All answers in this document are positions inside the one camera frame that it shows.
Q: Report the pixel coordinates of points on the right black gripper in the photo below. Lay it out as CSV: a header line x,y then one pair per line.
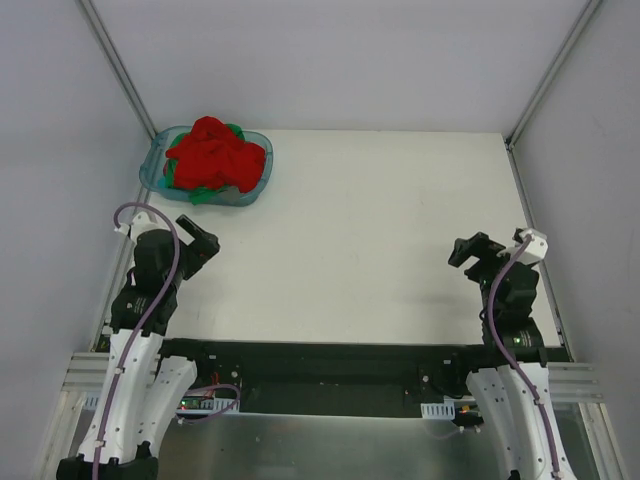
x,y
480,255

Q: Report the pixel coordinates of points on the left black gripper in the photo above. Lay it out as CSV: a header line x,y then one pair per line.
x,y
198,245

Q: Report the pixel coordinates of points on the red t shirt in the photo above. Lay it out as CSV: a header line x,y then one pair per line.
x,y
212,157

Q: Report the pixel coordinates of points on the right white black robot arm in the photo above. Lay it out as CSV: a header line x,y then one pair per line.
x,y
513,392

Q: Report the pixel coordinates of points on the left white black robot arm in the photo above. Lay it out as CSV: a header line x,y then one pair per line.
x,y
140,393

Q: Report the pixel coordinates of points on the green t shirt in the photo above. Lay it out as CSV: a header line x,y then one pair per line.
x,y
202,196

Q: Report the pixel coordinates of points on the grey t shirt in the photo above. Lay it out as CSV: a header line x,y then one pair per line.
x,y
230,195

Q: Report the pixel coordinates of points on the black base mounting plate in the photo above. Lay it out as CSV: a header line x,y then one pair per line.
x,y
350,380

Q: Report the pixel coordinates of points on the right white slotted cable duct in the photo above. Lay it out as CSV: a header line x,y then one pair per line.
x,y
444,411

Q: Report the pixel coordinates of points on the white slotted cable duct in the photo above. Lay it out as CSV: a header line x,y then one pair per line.
x,y
200,405
444,411

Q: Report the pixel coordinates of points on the aluminium front rail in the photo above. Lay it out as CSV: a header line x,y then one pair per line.
x,y
86,372

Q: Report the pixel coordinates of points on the left white slotted cable duct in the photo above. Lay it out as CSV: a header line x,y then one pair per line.
x,y
200,405

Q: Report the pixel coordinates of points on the left aluminium frame post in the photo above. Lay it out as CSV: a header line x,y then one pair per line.
x,y
117,65

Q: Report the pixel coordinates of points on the aluminium frame post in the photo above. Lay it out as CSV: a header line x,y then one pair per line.
x,y
117,65
581,23

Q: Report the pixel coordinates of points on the right aluminium frame post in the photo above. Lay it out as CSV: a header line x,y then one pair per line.
x,y
581,23

